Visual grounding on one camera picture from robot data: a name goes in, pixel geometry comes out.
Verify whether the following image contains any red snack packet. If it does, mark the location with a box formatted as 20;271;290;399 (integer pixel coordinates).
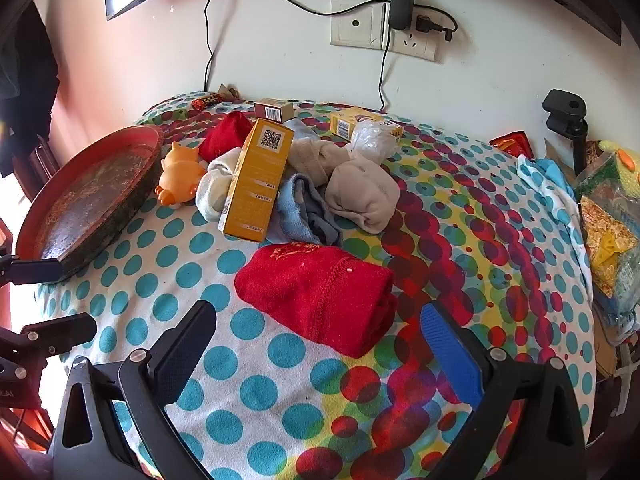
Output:
490;131;533;158

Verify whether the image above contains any tall yellow carton box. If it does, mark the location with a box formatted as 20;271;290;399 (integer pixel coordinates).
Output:
217;117;296;243

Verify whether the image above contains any white sock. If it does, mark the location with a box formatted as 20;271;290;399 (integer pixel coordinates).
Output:
195;149;246;223

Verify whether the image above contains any thick black power cable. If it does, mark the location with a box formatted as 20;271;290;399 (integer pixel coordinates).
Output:
202;0;222;92

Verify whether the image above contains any dark wooden furniture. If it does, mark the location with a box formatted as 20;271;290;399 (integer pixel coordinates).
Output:
15;132;58;201

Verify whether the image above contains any black power adapter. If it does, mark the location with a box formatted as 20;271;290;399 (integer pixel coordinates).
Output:
390;0;417;31

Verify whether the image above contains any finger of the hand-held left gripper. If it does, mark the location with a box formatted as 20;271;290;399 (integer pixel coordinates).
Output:
0;312;98;361
0;255;64;288

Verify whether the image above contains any black power plug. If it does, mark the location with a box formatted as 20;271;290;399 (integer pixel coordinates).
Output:
412;14;458;42

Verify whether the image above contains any small red sock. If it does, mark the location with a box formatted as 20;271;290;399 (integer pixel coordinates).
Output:
198;111;253;163

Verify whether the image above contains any polka dot tablecloth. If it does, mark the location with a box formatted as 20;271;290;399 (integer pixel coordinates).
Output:
37;91;598;480

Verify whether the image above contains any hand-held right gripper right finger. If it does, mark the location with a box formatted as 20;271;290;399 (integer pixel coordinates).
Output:
420;302;588;480

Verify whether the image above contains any black clamp stand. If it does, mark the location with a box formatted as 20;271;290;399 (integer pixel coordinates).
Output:
542;89;588;176

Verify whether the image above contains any clear plastic bag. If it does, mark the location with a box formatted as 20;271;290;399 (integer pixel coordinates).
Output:
350;119;401;166

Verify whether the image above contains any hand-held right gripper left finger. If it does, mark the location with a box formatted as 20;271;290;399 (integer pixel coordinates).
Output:
50;300;218;480

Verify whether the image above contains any orange rubber animal toy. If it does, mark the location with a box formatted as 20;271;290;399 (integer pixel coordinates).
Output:
154;141;207;209

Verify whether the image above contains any white wall power outlet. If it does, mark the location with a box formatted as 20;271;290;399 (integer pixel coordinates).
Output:
382;5;437;63

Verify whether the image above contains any red and gold carton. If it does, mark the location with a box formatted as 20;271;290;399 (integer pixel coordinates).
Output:
253;98;295;123

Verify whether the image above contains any thin black hanging cable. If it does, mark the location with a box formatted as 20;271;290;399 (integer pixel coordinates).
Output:
376;29;393;111

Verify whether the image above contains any small yellow carton box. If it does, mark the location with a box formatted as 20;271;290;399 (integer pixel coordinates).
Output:
330;106;403;141

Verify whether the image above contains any white and blue cloth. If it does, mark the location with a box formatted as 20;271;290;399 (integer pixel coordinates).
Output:
517;156;593;306

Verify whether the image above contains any large red sock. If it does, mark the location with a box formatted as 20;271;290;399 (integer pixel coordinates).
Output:
234;242;398;359

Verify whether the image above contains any yellow plush duck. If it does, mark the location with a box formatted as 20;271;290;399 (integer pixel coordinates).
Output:
597;139;640;186

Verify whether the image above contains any dark hanging clothing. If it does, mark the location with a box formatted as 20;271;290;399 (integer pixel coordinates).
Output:
0;0;61;176

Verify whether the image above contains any round red tray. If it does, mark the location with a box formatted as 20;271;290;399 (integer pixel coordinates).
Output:
15;125;166;286

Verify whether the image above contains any clear bag of yellow pieces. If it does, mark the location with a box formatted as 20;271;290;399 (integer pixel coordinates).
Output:
580;195;640;301

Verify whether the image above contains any white wall socket plate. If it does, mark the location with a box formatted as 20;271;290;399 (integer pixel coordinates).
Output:
330;0;390;51

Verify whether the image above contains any cream sock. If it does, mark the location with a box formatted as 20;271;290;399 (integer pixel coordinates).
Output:
325;157;402;234
287;139;353;186

